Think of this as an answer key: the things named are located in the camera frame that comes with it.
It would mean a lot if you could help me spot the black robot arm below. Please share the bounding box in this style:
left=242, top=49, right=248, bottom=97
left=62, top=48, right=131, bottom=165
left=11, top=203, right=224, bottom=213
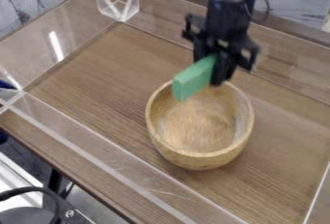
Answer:
left=182, top=0, right=261, bottom=86

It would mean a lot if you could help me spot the clear acrylic corner bracket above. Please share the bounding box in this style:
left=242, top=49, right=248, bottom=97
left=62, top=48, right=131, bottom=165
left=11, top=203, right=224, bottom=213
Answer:
left=97, top=0, right=139, bottom=22

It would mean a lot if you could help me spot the black cable bottom left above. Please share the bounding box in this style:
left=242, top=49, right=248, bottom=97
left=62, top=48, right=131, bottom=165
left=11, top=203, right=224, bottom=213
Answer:
left=0, top=186, right=62, bottom=224

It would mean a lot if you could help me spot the green rectangular block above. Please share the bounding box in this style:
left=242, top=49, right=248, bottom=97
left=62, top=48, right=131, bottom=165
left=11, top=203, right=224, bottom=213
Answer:
left=171, top=55, right=216, bottom=100

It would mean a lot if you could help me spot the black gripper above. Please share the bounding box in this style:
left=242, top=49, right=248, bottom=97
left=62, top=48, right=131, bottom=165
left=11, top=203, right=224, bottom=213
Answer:
left=182, top=0, right=260, bottom=86

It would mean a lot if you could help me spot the grey metal base plate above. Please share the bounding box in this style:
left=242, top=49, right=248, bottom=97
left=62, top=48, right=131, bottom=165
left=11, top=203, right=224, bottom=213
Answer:
left=0, top=202, right=95, bottom=224

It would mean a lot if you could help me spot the brown wooden bowl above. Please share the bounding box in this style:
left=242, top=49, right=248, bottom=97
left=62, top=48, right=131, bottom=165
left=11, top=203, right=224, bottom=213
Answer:
left=146, top=82, right=256, bottom=171

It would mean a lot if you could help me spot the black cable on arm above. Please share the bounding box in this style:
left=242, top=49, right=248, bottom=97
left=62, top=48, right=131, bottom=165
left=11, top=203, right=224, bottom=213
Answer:
left=256, top=0, right=273, bottom=23

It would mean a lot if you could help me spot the black table leg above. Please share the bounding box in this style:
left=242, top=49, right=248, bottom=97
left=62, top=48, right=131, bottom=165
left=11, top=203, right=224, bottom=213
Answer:
left=49, top=169, right=63, bottom=193

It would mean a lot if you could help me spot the blue object at left edge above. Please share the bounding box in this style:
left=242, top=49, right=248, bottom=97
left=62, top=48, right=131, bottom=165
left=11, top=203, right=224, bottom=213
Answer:
left=0, top=79, right=16, bottom=90

